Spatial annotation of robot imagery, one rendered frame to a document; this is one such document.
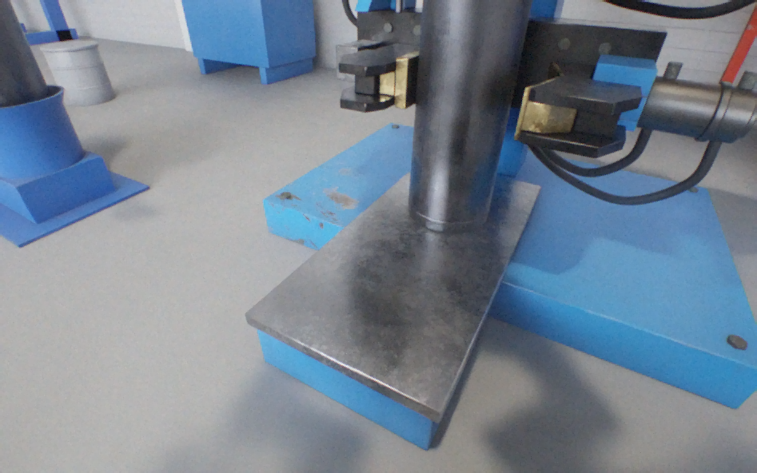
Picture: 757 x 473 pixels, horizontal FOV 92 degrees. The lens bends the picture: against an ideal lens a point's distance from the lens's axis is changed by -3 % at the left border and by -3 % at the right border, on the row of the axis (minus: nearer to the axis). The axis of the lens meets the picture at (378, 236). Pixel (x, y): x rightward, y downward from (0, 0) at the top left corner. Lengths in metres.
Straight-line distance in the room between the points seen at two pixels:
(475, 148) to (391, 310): 0.39
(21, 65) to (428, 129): 1.21
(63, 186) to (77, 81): 1.45
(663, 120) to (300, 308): 0.81
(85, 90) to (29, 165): 1.46
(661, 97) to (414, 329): 0.66
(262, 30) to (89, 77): 1.10
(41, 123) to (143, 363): 0.89
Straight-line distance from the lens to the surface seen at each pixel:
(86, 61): 2.99
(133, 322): 1.08
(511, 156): 1.35
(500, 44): 0.82
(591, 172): 1.07
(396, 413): 0.71
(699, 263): 1.21
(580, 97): 0.72
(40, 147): 1.58
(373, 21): 1.19
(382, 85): 0.92
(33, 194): 1.60
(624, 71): 0.91
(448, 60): 0.81
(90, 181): 1.65
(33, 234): 1.57
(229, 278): 1.10
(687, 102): 0.95
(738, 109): 0.97
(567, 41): 1.03
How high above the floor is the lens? 0.69
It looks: 35 degrees down
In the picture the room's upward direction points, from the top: 1 degrees clockwise
